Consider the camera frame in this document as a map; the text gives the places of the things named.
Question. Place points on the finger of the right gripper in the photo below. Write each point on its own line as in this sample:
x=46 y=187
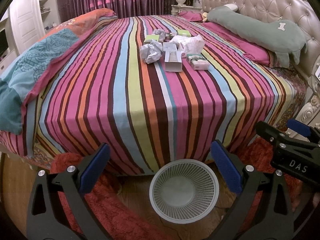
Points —
x=268 y=132
x=311 y=133

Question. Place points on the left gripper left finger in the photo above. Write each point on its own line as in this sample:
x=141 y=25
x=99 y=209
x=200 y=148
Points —
x=46 y=218

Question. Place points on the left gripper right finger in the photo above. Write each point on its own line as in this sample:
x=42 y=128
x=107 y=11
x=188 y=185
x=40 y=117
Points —
x=273 y=218

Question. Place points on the small pink patterned box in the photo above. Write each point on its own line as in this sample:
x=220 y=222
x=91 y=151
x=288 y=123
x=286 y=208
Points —
x=197 y=62

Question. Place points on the white plastic bag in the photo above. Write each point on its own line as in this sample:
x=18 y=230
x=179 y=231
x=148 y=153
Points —
x=189 y=45

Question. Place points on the white cardboard box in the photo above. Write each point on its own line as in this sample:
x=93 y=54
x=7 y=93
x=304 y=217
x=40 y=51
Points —
x=172 y=57

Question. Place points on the green box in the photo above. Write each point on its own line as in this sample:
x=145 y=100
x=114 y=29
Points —
x=184 y=33
x=149 y=38

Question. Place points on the white paper ball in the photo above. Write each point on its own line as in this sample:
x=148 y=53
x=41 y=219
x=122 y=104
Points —
x=151 y=52

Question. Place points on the small paper ball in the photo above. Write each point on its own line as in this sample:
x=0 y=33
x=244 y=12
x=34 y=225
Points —
x=161 y=33

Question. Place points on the red shaggy rug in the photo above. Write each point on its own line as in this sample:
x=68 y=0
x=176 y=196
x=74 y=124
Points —
x=123 y=208

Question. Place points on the white mesh waste basket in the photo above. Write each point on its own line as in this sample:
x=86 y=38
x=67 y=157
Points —
x=184 y=191

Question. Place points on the green plush dog pillow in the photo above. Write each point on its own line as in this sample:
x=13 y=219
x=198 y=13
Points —
x=284 y=38

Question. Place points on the striped colourful bed sheet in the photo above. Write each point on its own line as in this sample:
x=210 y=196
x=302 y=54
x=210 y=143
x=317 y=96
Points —
x=105 y=93

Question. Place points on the tufted beige headboard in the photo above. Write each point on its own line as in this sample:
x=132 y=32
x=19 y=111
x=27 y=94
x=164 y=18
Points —
x=290 y=97

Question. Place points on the teal and orange quilt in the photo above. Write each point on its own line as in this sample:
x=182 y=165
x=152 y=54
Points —
x=30 y=72

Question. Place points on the white nightstand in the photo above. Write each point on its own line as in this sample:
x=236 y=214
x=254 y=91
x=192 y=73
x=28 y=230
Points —
x=176 y=9

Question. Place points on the white wardrobe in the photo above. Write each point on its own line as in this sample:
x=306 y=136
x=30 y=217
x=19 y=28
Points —
x=24 y=23

